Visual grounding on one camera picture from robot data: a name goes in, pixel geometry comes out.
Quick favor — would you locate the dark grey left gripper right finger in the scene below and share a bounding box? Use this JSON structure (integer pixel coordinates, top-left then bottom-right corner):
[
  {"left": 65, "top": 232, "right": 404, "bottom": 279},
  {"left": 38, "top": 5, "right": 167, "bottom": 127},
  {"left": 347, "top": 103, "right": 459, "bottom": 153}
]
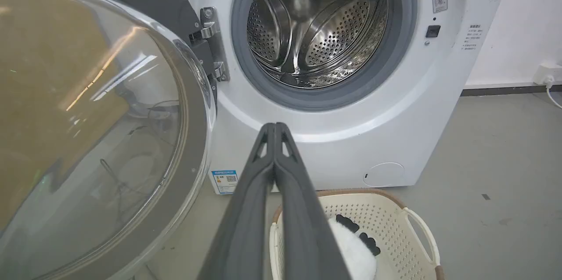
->
[{"left": 273, "top": 122, "right": 352, "bottom": 280}]

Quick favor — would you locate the white wall power socket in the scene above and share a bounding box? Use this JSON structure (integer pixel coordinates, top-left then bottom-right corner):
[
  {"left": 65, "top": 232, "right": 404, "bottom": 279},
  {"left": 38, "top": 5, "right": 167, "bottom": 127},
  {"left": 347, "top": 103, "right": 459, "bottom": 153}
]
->
[{"left": 533, "top": 64, "right": 562, "bottom": 86}]

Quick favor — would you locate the white front-load washing machine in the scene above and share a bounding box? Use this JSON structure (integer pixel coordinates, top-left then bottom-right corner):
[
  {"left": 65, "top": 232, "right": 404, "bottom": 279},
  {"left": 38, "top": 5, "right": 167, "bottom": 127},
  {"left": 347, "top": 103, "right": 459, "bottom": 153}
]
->
[{"left": 163, "top": 0, "right": 515, "bottom": 195}]

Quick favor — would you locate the metal door hinge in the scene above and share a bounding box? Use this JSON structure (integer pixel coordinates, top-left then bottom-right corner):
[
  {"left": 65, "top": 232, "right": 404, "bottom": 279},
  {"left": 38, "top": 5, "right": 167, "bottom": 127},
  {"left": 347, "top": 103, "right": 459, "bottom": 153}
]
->
[{"left": 190, "top": 7, "right": 231, "bottom": 82}]

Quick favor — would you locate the white and black plush toy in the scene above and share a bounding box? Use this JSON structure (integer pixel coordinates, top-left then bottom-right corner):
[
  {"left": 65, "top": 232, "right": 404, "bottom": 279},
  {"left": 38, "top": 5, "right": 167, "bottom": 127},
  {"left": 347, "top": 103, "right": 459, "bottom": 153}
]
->
[{"left": 327, "top": 214, "right": 382, "bottom": 280}]

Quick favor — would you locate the round glass washing machine door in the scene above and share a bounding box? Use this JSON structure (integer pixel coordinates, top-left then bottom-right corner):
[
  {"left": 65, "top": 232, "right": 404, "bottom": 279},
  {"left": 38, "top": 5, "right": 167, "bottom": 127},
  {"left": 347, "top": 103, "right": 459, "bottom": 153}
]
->
[{"left": 0, "top": 0, "right": 219, "bottom": 280}]

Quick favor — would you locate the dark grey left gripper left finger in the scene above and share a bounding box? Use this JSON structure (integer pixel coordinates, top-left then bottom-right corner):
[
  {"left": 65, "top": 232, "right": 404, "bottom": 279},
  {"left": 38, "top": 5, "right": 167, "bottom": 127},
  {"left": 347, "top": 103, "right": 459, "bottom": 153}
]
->
[{"left": 197, "top": 122, "right": 276, "bottom": 280}]

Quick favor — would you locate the cream perforated laundry basket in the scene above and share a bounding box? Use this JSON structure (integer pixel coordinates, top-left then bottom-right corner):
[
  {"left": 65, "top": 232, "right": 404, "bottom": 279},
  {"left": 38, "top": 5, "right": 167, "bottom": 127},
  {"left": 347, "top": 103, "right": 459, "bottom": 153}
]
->
[{"left": 269, "top": 188, "right": 445, "bottom": 280}]

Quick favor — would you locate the white power cable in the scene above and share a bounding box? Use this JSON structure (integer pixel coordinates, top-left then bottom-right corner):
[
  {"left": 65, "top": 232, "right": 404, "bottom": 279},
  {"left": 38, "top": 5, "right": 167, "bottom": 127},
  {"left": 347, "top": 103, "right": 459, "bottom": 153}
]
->
[{"left": 545, "top": 79, "right": 562, "bottom": 109}]

